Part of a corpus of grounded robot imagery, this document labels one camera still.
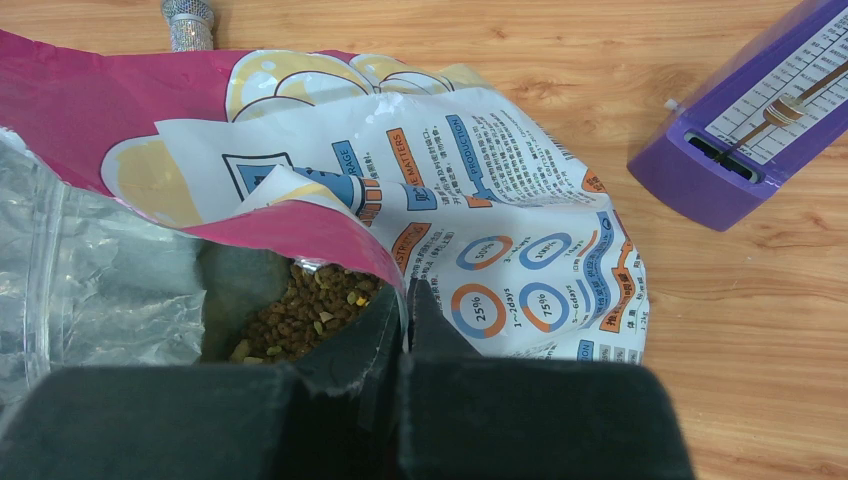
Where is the purple box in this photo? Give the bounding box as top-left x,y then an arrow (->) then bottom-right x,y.
627,0 -> 847,231

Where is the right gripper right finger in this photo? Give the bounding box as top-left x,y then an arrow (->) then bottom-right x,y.
397,280 -> 695,479

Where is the grey metal cylinder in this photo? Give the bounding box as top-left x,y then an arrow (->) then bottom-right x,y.
160,0 -> 215,52

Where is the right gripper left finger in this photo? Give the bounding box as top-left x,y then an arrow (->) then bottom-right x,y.
1,287 -> 403,479

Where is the pink blue pet food bag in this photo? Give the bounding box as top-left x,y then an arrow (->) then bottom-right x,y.
1,32 -> 649,405

